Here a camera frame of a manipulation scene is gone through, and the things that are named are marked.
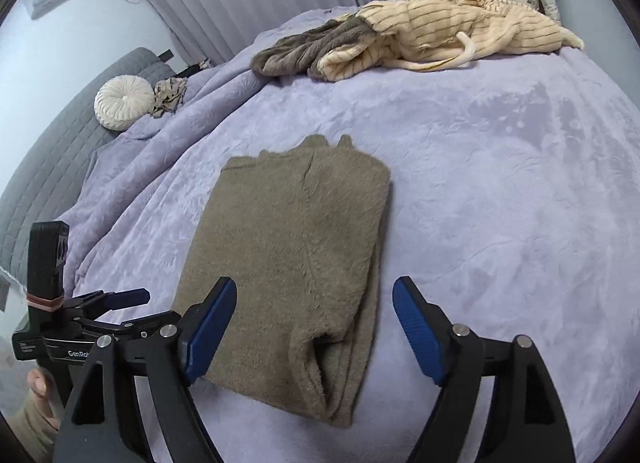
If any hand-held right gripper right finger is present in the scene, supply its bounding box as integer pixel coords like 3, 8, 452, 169
392, 275, 576, 463

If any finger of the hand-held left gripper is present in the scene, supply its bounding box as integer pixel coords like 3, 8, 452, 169
80, 310, 184, 344
64, 287, 152, 318

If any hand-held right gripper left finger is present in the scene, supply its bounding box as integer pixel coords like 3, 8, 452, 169
52, 277, 238, 463

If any olive brown fuzzy sweater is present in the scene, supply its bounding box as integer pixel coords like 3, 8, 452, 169
172, 134, 393, 429

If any person's left forearm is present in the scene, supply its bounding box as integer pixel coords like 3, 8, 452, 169
0, 395, 60, 463

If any person's left hand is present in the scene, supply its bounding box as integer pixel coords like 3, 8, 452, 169
27, 368, 63, 431

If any grey quilted headboard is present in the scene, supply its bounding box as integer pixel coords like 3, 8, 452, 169
0, 47, 176, 289

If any lavender embossed fleece blanket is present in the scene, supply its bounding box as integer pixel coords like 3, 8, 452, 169
62, 55, 301, 294

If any lavender fleece bed sheet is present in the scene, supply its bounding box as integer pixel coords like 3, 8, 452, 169
62, 8, 640, 463

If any round cream pleated pillow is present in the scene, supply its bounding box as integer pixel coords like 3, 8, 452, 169
94, 76, 156, 132

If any taupe ruffled cloth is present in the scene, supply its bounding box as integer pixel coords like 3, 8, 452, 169
151, 77, 188, 120

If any dark bedside object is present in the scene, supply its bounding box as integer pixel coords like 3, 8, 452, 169
175, 59, 213, 80

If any grey fuzzy garment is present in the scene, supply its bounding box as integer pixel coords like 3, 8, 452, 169
250, 13, 381, 78

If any cream striped fleece garment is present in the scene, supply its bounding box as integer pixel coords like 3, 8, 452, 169
307, 0, 585, 84

